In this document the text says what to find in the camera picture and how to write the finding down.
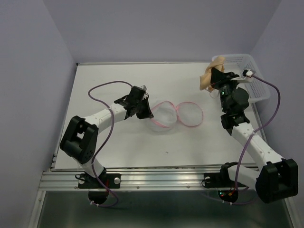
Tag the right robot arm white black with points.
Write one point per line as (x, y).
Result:
(259, 167)

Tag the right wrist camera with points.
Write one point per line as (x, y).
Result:
(246, 77)

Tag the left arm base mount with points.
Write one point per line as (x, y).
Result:
(111, 180)

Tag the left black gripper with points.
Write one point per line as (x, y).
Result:
(147, 113)

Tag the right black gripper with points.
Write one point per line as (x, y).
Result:
(218, 77)

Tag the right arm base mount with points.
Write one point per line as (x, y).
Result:
(219, 179)

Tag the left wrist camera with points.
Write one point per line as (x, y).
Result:
(144, 87)

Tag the white plastic basket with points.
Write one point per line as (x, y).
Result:
(237, 63)

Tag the white mesh laundry bag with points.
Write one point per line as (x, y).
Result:
(166, 115)

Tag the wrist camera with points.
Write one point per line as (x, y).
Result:
(246, 77)
(144, 87)

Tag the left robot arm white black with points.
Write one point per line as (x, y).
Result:
(80, 137)

